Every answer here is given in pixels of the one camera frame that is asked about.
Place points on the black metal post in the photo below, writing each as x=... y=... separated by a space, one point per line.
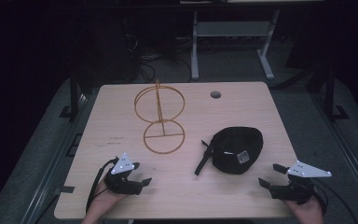
x=330 y=93
x=73 y=93

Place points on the grey table grommet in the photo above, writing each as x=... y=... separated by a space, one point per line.
x=215 y=94

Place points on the person's left hand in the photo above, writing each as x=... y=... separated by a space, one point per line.
x=102 y=205

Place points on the black cap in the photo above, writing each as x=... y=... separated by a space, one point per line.
x=230 y=146

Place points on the grey metal desk frame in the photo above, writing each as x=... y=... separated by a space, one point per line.
x=230 y=28

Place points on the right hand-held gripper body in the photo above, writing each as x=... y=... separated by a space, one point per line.
x=295 y=189

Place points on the person's right hand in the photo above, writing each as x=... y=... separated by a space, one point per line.
x=309 y=213

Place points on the black table edge bracket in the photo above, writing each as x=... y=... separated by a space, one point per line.
x=64 y=189

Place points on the aluminium frame rail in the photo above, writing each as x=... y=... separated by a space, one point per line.
x=348 y=149
x=49 y=161

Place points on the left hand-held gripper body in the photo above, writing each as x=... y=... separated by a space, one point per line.
x=122 y=183

